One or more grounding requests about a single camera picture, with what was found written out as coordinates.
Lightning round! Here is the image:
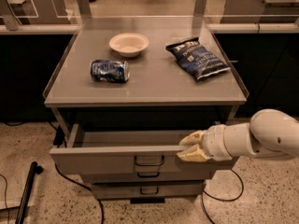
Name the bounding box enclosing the grey middle drawer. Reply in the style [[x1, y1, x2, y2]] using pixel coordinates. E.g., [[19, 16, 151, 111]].
[[81, 170, 214, 184]]

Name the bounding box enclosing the black floor cable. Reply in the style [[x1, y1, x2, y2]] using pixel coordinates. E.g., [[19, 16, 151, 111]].
[[46, 120, 105, 224], [200, 169, 245, 224]]

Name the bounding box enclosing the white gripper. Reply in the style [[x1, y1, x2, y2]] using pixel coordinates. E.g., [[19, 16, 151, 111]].
[[177, 125, 232, 162]]

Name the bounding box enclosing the black floor cable left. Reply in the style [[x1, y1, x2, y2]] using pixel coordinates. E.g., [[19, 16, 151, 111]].
[[46, 120, 105, 224]]

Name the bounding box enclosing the grey drawer cabinet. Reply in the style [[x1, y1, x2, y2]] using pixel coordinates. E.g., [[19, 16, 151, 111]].
[[42, 16, 250, 204]]

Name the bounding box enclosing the thin black cable far left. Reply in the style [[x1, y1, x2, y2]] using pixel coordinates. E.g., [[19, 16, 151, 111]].
[[0, 174, 10, 224]]

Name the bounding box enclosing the grey top drawer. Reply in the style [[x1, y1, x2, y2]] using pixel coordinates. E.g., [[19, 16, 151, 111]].
[[49, 123, 239, 175]]

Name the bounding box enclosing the black pole on floor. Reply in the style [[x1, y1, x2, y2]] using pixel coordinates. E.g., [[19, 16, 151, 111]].
[[15, 161, 43, 224]]

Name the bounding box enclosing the blue chip bag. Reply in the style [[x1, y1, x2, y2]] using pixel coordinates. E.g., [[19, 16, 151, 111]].
[[165, 37, 230, 81]]

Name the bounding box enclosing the grey drawer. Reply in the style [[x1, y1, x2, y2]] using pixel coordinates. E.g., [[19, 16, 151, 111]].
[[92, 181, 203, 200], [49, 123, 239, 175], [81, 170, 214, 184]]

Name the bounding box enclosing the clear acrylic barrier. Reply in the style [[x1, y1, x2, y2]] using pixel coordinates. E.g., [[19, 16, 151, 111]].
[[0, 0, 299, 33]]

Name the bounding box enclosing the blue crushed soda can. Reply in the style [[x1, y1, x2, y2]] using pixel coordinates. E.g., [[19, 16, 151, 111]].
[[90, 60, 130, 83]]

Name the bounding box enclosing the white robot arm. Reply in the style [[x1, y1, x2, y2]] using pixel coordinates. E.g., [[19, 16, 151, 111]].
[[177, 109, 299, 162]]

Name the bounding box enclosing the black floor cable right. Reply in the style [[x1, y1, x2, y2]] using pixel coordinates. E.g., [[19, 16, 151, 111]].
[[200, 169, 245, 224]]

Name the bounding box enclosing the grey bottom drawer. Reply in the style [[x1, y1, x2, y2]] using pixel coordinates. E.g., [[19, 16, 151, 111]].
[[92, 181, 203, 200]]

